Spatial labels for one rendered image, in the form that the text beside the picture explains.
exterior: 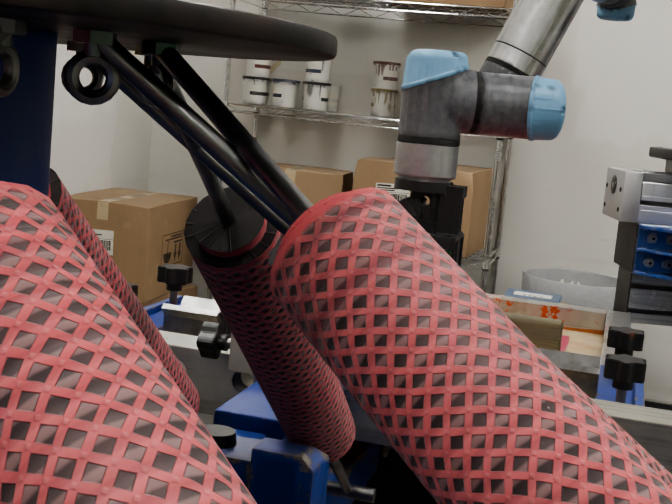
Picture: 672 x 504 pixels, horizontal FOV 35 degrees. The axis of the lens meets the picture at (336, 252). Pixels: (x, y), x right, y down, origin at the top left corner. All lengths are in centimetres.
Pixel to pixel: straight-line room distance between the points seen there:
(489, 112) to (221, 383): 47
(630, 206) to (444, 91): 78
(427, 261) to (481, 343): 3
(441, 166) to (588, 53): 364
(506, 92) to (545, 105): 5
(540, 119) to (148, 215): 322
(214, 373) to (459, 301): 74
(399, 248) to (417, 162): 95
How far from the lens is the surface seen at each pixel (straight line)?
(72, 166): 471
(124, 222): 443
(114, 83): 37
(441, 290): 30
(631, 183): 197
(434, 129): 126
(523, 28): 142
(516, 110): 128
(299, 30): 35
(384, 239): 31
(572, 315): 179
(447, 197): 128
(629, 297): 200
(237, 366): 96
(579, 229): 490
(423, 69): 127
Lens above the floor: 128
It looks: 8 degrees down
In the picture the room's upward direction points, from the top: 5 degrees clockwise
